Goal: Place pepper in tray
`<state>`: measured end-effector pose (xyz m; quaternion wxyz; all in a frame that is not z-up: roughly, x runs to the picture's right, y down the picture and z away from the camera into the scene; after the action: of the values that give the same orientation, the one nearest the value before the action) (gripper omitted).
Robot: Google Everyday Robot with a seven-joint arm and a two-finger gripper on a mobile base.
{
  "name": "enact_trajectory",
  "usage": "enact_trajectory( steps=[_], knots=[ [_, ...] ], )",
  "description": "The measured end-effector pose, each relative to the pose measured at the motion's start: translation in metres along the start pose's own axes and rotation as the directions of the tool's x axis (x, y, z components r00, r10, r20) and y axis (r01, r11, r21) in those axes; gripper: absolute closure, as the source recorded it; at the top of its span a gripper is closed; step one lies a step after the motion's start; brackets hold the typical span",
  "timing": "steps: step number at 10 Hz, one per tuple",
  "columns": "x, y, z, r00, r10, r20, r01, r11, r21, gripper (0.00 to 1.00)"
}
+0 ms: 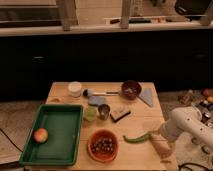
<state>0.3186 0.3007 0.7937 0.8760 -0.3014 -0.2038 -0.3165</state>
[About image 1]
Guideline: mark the blue grey folded cloth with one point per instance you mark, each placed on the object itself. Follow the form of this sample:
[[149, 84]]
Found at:
[[96, 100]]

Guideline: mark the white round container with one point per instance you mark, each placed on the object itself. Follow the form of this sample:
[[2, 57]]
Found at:
[[75, 88]]

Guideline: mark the light green cup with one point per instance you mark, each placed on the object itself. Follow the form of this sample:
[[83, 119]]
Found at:
[[89, 114]]

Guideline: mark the dark red bowl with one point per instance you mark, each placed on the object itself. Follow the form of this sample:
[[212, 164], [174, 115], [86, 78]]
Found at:
[[131, 89]]

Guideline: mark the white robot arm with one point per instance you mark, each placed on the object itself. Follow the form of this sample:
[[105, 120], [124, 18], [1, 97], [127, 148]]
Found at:
[[182, 119]]

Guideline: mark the grey triangular cloth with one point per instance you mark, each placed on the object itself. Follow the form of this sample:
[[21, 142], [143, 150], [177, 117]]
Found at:
[[146, 96]]

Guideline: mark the red yellow apple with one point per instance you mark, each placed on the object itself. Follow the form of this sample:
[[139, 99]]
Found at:
[[40, 135]]

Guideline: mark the orange bowl of dark berries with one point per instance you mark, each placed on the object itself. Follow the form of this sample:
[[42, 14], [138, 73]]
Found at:
[[102, 146]]

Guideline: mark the small metal cup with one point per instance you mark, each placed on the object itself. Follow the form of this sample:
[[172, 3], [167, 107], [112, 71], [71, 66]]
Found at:
[[104, 111]]

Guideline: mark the green chili pepper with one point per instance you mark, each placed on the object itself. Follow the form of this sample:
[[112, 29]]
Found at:
[[140, 139]]

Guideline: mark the green plastic tray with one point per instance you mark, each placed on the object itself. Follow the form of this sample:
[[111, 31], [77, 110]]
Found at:
[[63, 124]]

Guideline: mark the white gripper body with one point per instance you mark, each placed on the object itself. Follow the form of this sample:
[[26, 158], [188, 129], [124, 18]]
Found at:
[[163, 148]]

